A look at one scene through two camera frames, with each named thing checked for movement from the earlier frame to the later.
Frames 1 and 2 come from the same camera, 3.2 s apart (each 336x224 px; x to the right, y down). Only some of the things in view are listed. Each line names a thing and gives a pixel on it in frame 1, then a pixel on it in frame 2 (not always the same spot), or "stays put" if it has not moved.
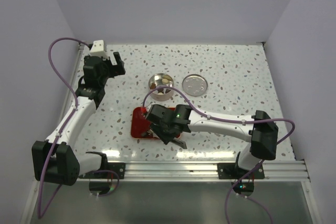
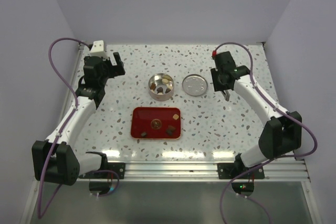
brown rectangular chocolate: (153, 86) stays put
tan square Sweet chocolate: (167, 77) stays put
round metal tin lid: (195, 85) stays put
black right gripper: (165, 138) to (217, 86)
